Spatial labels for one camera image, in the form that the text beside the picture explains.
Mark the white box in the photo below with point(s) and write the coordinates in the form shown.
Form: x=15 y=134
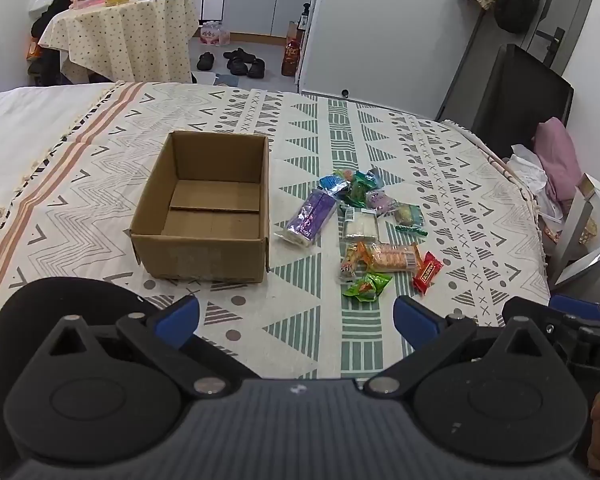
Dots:
x=580 y=235

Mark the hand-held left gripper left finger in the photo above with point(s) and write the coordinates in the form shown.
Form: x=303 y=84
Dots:
x=179 y=319

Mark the purple snack packet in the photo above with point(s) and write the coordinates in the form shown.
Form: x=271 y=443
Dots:
x=307 y=215

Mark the red oil bottle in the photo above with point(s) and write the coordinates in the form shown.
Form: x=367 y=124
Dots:
x=290 y=60

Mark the clear lilac snack packet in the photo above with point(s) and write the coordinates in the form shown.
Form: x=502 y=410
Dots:
x=380 y=201

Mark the pink box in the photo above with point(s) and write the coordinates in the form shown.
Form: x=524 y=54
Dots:
x=92 y=1

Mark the white cabinet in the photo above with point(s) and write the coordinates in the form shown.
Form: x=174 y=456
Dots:
x=250 y=0

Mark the pink cloth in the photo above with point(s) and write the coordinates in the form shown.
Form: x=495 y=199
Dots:
x=562 y=160

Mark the white paper sheet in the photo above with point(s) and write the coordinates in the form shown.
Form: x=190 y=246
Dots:
x=206 y=77

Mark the clear white cracker packet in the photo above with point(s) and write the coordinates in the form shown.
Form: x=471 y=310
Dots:
x=362 y=225

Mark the bright green snack packet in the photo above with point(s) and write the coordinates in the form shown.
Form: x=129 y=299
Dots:
x=367 y=286

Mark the black spray bottle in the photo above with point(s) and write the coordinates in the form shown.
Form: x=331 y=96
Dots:
x=305 y=16

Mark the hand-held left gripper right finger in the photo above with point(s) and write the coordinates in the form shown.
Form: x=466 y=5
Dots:
x=414 y=319

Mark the dark clothes pile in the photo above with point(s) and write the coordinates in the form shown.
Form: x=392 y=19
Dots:
x=55 y=5

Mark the dark blue cloth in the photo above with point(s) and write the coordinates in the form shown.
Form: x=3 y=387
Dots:
x=227 y=80

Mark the black chair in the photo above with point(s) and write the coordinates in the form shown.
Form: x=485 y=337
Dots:
x=525 y=100

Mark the black slipper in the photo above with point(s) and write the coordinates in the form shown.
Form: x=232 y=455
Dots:
x=206 y=61
x=256 y=68
x=239 y=54
x=238 y=66

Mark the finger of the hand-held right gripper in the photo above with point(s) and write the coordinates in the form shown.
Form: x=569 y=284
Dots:
x=575 y=306
x=540 y=322

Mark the brown paper bag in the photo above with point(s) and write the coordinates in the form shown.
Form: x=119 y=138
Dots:
x=295 y=34

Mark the red snack bar packet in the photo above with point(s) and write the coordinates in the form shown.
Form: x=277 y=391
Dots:
x=426 y=272

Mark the white bedsheet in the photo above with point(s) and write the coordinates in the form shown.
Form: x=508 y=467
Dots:
x=20 y=135

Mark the white plastic bag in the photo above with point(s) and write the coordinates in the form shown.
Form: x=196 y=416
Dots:
x=532 y=175

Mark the teal snack packet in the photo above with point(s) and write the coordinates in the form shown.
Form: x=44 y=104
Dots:
x=367 y=176

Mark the table with dotted tablecloth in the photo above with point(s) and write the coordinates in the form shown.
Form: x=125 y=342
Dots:
x=125 y=35

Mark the pink pack of water bottles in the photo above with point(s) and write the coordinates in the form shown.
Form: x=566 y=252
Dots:
x=215 y=33

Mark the green cake packet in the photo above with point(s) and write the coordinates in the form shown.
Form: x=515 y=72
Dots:
x=407 y=215

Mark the orange biscuit packet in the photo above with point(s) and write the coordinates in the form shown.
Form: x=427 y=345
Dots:
x=392 y=256

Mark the dark green snack packet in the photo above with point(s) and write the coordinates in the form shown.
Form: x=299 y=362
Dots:
x=360 y=192

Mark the brown cardboard box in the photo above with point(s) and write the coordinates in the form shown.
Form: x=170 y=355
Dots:
x=200 y=255

